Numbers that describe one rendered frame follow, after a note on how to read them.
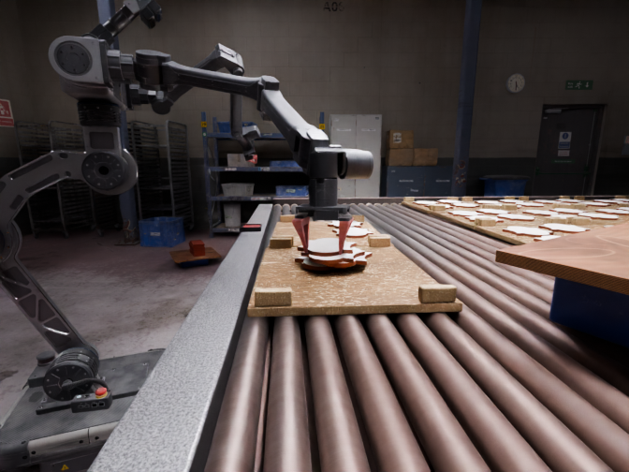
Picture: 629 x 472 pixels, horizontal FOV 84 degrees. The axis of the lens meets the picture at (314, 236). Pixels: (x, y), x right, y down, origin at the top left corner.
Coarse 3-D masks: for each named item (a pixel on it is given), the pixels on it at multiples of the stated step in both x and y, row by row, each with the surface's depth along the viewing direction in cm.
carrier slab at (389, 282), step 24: (264, 264) 79; (288, 264) 79; (360, 264) 79; (384, 264) 79; (408, 264) 79; (312, 288) 64; (336, 288) 64; (360, 288) 64; (384, 288) 64; (408, 288) 64; (264, 312) 56; (288, 312) 56; (312, 312) 56; (336, 312) 56; (360, 312) 57; (384, 312) 57; (408, 312) 57
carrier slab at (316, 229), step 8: (280, 224) 131; (288, 224) 131; (312, 224) 131; (320, 224) 131; (368, 224) 131; (280, 232) 116; (288, 232) 116; (296, 232) 116; (312, 232) 116; (320, 232) 116; (328, 232) 116; (376, 232) 116; (296, 240) 104; (312, 240) 104; (352, 240) 104; (360, 240) 104
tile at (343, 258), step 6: (300, 252) 75; (354, 252) 75; (360, 252) 75; (312, 258) 71; (318, 258) 69; (324, 258) 69; (330, 258) 69; (336, 258) 69; (342, 258) 70; (348, 258) 70
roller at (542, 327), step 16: (352, 208) 202; (384, 224) 142; (400, 240) 118; (432, 256) 94; (448, 272) 83; (464, 272) 79; (480, 288) 70; (496, 304) 64; (512, 304) 61; (528, 320) 56; (544, 320) 55; (544, 336) 52; (560, 336) 50; (576, 352) 47; (592, 352) 46; (592, 368) 44; (608, 368) 43; (624, 368) 42; (624, 384) 40
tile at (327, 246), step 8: (320, 240) 82; (328, 240) 82; (336, 240) 82; (312, 248) 74; (320, 248) 74; (328, 248) 74; (336, 248) 74; (344, 248) 74; (320, 256) 71; (328, 256) 71
